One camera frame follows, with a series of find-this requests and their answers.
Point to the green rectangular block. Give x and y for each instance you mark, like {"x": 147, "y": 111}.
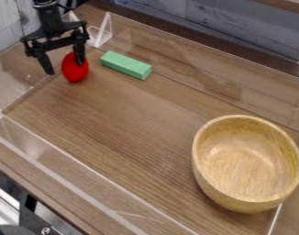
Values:
{"x": 125, "y": 65}

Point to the clear acrylic corner bracket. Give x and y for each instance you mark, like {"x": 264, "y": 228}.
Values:
{"x": 99, "y": 34}

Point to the wooden bowl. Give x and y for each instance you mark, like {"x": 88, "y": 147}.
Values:
{"x": 244, "y": 163}

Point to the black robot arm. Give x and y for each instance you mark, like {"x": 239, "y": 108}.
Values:
{"x": 48, "y": 16}

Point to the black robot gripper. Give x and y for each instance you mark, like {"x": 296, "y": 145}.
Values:
{"x": 39, "y": 42}

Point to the clear acrylic tray wall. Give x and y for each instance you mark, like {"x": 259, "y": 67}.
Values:
{"x": 100, "y": 148}

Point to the red toy strawberry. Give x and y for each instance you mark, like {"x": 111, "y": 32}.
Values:
{"x": 73, "y": 71}

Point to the black table leg bracket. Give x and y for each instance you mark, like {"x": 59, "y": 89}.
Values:
{"x": 41, "y": 220}

